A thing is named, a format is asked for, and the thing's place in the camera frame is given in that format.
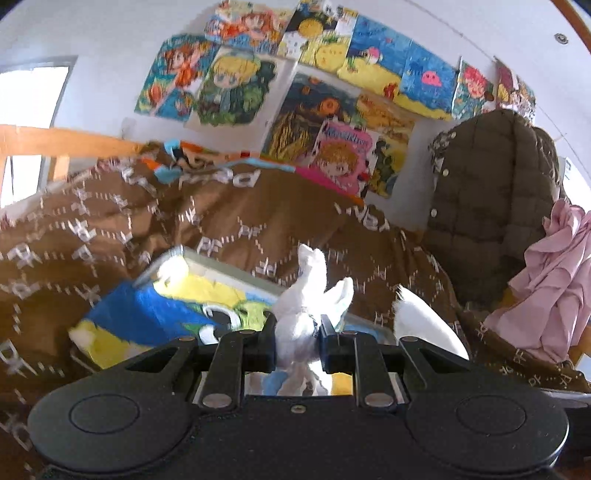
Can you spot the orange dress girl wall poster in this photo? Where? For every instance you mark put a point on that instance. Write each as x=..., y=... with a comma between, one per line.
x=175, y=78

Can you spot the bright window with grey frame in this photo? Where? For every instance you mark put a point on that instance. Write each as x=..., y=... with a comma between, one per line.
x=27, y=92

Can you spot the swirling night sky wall poster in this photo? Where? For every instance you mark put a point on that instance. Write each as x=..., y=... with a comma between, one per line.
x=304, y=110

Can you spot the red-haired character wall poster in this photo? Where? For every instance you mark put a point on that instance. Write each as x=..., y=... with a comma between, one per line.
x=475, y=87

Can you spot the grey box with colourful drawing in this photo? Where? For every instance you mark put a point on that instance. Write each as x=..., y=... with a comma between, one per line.
x=138, y=314

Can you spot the olive quilted puffer jacket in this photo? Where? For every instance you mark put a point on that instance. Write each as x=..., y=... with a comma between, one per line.
x=485, y=184

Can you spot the round ceiling spot light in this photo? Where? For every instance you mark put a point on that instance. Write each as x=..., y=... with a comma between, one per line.
x=561, y=38

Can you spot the brown orange blue printed blanket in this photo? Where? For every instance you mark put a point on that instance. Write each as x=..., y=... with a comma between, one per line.
x=231, y=221

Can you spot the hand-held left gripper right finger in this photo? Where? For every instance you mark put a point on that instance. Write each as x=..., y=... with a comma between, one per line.
x=325, y=346

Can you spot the small boy figure wall poster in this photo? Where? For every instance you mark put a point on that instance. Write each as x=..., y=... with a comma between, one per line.
x=512, y=87

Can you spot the flying girl wall poster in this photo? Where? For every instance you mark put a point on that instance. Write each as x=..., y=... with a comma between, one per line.
x=249, y=25

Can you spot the white fabric sheet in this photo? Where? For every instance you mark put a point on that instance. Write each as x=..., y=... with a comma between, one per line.
x=425, y=327

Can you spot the pink orange-haired character wall poster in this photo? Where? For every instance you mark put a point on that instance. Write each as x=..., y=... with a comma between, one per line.
x=341, y=161

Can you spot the yellow moon black wall poster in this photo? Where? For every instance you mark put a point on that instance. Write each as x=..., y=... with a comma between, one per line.
x=314, y=32

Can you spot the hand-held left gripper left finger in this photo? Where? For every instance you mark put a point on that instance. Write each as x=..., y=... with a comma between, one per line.
x=270, y=346

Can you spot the white cloth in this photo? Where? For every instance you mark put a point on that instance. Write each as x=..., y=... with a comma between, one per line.
x=300, y=318

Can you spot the yellow field wall poster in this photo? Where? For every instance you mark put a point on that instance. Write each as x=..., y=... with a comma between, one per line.
x=388, y=115

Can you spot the pink garment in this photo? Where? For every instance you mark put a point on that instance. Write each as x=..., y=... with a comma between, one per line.
x=549, y=277

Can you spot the wooden bed rail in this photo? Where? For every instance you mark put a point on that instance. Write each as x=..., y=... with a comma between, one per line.
x=69, y=141

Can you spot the blond boy wall poster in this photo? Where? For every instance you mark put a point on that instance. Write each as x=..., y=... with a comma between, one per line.
x=231, y=87

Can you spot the blue beach snail wall poster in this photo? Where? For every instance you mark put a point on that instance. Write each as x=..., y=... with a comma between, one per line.
x=369, y=60

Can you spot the wooden ceiling beam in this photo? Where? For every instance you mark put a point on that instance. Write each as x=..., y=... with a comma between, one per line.
x=577, y=18

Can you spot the pink jellyfish blue wall poster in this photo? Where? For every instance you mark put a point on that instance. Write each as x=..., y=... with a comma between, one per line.
x=429, y=78

